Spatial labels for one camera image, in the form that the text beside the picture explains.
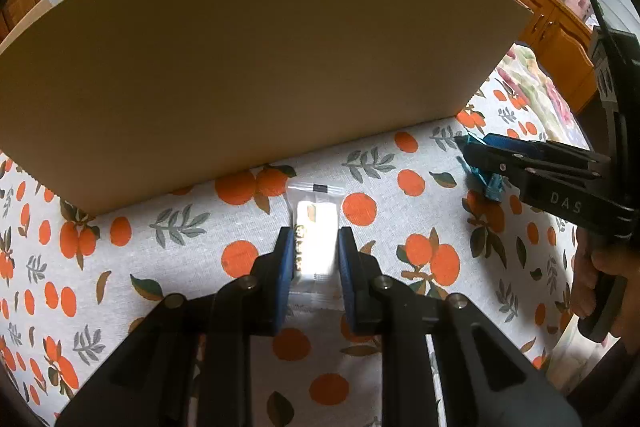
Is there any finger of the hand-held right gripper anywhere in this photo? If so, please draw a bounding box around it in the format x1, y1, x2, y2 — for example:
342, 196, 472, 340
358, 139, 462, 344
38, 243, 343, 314
482, 133, 609, 164
462, 142, 613, 188

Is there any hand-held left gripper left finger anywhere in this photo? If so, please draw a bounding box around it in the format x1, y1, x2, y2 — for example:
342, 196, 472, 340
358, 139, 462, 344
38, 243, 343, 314
54, 227, 296, 427

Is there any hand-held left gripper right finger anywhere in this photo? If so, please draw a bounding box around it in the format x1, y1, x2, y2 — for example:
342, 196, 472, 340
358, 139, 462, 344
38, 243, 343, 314
337, 227, 583, 427

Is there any teal candy wrapper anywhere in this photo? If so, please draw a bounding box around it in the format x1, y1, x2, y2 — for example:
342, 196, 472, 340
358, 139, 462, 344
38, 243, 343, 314
457, 132, 503, 204

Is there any small clear white snack packet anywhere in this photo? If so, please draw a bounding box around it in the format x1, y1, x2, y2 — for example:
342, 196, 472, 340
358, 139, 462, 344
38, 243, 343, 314
286, 179, 344, 309

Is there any large cardboard box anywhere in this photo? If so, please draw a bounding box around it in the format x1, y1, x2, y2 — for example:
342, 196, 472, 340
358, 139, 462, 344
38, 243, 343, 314
0, 0, 536, 217

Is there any person's right hand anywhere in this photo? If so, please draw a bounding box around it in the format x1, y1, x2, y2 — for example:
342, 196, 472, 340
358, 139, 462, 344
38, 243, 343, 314
571, 229, 629, 319

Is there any floral blanket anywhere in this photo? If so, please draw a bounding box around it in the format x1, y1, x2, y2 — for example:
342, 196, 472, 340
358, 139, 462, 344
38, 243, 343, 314
492, 43, 596, 152

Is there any wooden cabinet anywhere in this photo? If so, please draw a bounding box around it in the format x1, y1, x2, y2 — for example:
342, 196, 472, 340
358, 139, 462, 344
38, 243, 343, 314
411, 0, 601, 115

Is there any orange fruit print tablecloth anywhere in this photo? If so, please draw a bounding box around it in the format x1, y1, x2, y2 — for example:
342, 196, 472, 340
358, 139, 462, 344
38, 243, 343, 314
0, 72, 588, 427

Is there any pink soft object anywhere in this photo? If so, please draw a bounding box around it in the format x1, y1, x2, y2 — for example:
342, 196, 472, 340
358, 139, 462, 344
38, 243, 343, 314
562, 0, 594, 20

